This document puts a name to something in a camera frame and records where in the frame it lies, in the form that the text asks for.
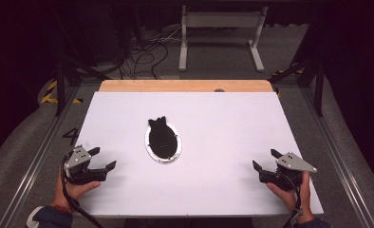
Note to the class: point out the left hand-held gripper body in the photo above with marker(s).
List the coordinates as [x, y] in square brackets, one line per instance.
[78, 157]

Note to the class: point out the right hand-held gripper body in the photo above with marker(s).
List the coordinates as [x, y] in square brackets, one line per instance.
[294, 162]

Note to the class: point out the oval silver photo frame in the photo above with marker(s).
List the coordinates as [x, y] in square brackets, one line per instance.
[163, 141]

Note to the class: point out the person's left hand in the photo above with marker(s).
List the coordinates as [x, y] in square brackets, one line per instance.
[71, 191]

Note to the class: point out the person's right hand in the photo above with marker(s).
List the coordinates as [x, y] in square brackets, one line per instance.
[289, 199]

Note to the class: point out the white board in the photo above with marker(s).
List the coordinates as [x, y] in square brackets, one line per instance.
[239, 126]

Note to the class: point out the red wrist band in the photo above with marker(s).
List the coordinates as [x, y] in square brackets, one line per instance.
[62, 208]

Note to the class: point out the yellow black floor tape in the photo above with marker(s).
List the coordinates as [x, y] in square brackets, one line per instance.
[49, 98]

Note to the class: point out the black metal stand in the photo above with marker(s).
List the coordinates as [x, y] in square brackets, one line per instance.
[60, 88]
[318, 91]

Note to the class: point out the dark round table grommet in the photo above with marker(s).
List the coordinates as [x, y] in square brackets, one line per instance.
[219, 90]

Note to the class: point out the wooden table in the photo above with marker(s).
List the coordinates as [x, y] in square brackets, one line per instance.
[182, 85]

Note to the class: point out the aluminium rail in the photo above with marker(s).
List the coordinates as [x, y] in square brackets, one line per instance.
[337, 158]
[39, 161]

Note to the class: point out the white metal desk frame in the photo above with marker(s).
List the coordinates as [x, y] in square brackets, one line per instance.
[220, 19]

